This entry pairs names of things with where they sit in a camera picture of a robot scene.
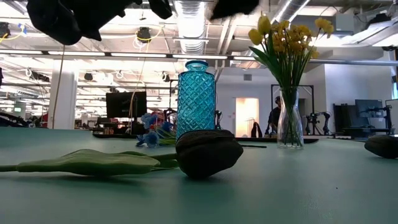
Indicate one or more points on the black ceiling device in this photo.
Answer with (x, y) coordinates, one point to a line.
(144, 34)

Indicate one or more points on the yellow artificial flower bunch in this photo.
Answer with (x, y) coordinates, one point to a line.
(292, 43)

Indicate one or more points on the overhead light bar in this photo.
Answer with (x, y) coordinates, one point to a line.
(342, 61)

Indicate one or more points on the background black robot arm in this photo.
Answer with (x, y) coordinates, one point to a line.
(325, 119)

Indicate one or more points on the person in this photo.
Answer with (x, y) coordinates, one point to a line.
(273, 116)

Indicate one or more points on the white room pillar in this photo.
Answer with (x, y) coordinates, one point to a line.
(62, 99)

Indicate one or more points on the background black desk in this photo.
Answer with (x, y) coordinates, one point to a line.
(363, 130)

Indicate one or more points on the teal table mat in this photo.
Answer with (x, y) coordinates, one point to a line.
(280, 193)

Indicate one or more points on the clear glass vase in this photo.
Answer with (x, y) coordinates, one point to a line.
(281, 130)

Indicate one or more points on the silver ventilation duct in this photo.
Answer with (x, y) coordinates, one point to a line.
(192, 28)

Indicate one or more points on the blue textured glass vase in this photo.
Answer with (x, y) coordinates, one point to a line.
(196, 99)

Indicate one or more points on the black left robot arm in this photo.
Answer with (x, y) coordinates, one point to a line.
(53, 21)

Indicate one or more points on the black metal frame stand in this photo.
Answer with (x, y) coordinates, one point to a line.
(292, 85)

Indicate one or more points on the dark artificial tulip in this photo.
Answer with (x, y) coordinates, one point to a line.
(208, 155)
(382, 146)

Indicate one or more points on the black wall panel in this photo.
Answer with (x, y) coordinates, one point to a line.
(343, 115)

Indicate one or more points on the blue artificial flower bunch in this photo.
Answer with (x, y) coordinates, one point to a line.
(150, 139)

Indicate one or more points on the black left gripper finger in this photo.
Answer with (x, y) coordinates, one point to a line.
(161, 7)
(233, 7)

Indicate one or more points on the black monitor back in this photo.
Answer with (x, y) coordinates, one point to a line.
(124, 104)

